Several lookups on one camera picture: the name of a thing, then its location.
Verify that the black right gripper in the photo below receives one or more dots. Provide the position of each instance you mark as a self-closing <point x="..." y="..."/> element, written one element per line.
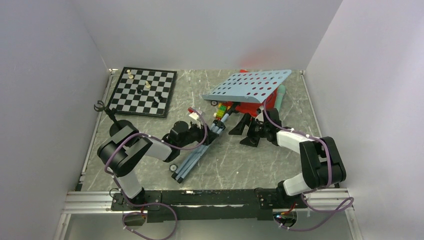
<point x="251" y="140"/>

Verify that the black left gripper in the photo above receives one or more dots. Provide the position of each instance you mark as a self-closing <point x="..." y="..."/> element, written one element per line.
<point x="210" y="136"/>

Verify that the red sheet music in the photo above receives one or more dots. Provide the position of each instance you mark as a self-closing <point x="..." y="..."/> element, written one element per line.
<point x="251" y="108"/>

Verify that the light blue music stand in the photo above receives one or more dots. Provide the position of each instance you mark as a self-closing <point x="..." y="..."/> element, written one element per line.
<point x="244" y="87"/>

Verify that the mint green microphone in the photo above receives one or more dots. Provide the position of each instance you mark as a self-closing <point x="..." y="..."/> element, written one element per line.
<point x="279" y="95"/>

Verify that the black microphone stand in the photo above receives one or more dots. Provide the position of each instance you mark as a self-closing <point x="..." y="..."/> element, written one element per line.
<point x="117" y="124"/>

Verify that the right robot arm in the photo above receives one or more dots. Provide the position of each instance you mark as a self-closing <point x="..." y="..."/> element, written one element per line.
<point x="321" y="163"/>

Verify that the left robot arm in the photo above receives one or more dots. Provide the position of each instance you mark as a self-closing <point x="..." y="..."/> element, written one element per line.
<point x="121" y="163"/>

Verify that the colourful toy brick car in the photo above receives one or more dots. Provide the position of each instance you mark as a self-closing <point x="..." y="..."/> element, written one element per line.
<point x="222" y="109"/>

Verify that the blue white poker chip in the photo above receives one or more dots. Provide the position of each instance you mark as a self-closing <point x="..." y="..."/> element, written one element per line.
<point x="173" y="167"/>

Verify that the black white chessboard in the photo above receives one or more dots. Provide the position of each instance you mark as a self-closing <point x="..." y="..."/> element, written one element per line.
<point x="127" y="101"/>

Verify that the cream chess piece back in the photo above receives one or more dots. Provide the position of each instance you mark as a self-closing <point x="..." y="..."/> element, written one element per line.
<point x="129" y="74"/>

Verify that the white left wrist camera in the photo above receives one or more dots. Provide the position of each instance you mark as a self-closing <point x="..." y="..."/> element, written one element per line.
<point x="196" y="116"/>

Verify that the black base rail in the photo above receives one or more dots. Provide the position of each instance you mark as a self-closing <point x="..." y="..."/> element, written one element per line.
<point x="217" y="204"/>

